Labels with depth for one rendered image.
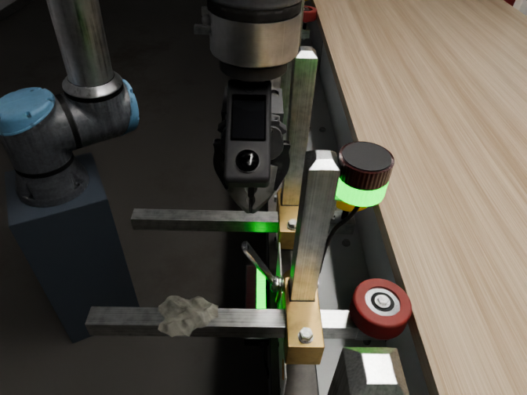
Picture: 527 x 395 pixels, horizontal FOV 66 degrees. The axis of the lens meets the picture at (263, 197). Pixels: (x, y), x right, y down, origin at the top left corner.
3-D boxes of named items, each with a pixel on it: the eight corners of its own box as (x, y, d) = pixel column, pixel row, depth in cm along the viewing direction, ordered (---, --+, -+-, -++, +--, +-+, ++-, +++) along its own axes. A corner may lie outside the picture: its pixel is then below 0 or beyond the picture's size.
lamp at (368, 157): (317, 292, 57) (343, 170, 42) (313, 261, 61) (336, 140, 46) (359, 293, 57) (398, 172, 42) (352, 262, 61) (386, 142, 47)
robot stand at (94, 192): (72, 343, 145) (8, 226, 105) (63, 291, 161) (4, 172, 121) (142, 317, 154) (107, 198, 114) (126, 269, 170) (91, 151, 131)
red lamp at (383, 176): (339, 189, 44) (343, 172, 42) (332, 156, 48) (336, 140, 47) (395, 190, 44) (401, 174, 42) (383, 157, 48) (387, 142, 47)
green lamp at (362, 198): (336, 206, 45) (339, 191, 44) (329, 172, 50) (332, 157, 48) (390, 207, 46) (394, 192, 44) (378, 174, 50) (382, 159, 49)
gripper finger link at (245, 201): (251, 189, 59) (252, 135, 53) (250, 218, 54) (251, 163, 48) (229, 189, 59) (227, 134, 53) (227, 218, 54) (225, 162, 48)
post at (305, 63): (277, 260, 92) (295, 52, 60) (276, 248, 95) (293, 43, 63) (292, 260, 92) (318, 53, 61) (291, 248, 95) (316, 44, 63)
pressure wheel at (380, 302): (344, 366, 60) (359, 324, 52) (337, 318, 66) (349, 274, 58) (398, 367, 60) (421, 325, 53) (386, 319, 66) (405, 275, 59)
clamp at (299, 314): (285, 364, 58) (287, 346, 54) (281, 285, 68) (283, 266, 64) (324, 365, 58) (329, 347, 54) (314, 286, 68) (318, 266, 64)
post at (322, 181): (280, 372, 75) (309, 164, 43) (279, 354, 78) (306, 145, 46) (299, 372, 75) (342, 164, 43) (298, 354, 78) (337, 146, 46)
